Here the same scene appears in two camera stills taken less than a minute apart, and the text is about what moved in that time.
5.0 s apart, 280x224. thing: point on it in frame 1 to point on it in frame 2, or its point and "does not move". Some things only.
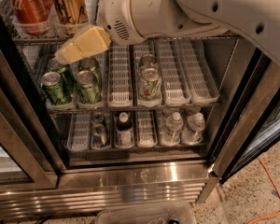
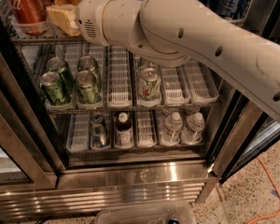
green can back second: (90, 64) does not move
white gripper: (117, 14) to (88, 20)
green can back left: (65, 73) does not move
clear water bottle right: (193, 133) does not move
